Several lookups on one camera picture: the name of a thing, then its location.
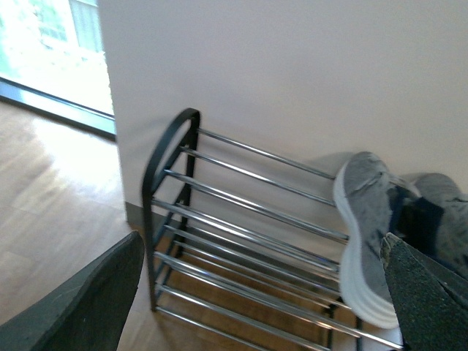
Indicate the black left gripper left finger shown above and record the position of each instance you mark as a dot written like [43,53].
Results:
[88,311]

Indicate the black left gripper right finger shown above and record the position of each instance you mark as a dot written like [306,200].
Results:
[429,299]

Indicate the grey knit sneaker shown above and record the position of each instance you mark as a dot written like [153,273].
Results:
[450,242]
[369,199]

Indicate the black metal shoe rack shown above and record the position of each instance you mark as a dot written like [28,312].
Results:
[244,245]

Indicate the dark window frame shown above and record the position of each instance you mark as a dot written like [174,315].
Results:
[67,112]

